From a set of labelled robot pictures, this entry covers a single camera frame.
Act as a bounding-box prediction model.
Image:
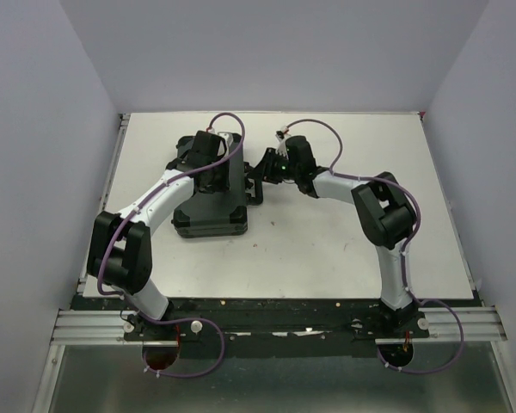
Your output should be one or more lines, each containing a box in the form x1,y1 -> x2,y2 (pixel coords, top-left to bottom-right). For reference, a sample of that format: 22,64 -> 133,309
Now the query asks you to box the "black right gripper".
247,148 -> 300,185

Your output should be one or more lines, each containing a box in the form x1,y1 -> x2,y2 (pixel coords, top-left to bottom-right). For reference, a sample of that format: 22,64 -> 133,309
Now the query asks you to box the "black poker chip case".
172,131 -> 263,238

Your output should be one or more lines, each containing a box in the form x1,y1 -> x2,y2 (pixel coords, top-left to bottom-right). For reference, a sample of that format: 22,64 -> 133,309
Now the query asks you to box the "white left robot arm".
86,127 -> 244,340

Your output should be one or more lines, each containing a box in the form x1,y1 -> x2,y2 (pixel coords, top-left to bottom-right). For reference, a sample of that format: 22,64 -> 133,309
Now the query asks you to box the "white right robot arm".
244,136 -> 419,337

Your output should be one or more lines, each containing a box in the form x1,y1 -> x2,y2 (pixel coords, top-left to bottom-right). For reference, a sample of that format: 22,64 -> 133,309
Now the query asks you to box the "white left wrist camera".
218,133 -> 236,152

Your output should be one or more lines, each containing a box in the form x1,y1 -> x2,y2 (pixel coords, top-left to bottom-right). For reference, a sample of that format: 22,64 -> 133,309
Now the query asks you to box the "black mounting rail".
71,296 -> 439,358

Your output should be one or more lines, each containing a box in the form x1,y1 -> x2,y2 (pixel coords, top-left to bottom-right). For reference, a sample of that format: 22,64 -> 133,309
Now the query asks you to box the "aluminium frame rail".
422,307 -> 507,342

